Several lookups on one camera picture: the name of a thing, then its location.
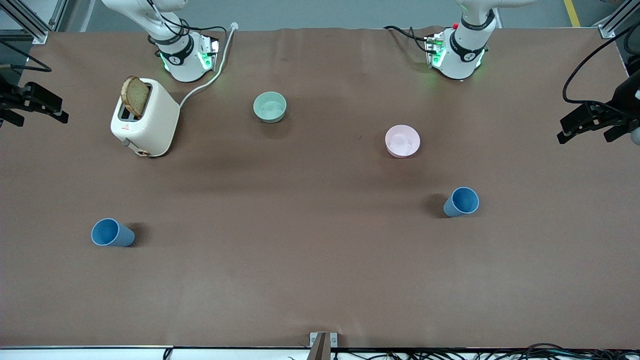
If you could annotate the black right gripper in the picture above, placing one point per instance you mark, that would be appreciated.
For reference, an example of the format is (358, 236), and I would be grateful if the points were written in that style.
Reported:
(11, 96)

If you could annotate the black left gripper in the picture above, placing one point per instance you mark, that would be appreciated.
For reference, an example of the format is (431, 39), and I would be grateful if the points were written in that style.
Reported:
(621, 103)

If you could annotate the blue plastic cup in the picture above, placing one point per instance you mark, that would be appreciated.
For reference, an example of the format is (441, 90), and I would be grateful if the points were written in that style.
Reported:
(462, 201)
(112, 233)

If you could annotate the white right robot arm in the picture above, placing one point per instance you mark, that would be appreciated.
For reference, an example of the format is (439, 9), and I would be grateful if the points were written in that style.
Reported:
(182, 65)

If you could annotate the brown bread slice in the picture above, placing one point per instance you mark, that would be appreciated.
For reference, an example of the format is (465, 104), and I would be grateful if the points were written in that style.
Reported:
(135, 97)

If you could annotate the cream white toaster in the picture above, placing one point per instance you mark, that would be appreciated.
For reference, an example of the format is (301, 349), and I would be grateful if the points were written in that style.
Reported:
(152, 125)

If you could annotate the pink bowl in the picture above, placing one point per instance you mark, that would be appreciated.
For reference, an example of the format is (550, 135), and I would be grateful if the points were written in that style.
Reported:
(402, 141)

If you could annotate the green bowl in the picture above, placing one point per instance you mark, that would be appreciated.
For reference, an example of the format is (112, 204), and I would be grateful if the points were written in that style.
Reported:
(270, 107)

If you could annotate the brown table mat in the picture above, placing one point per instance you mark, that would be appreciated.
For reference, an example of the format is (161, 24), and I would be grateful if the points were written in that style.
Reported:
(320, 260)

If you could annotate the aluminium frame profile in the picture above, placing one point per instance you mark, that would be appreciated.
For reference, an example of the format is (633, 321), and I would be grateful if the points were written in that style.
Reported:
(617, 20)
(35, 25)

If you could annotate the metal bracket with brown post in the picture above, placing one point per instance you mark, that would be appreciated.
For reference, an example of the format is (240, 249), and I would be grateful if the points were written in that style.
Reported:
(322, 345)

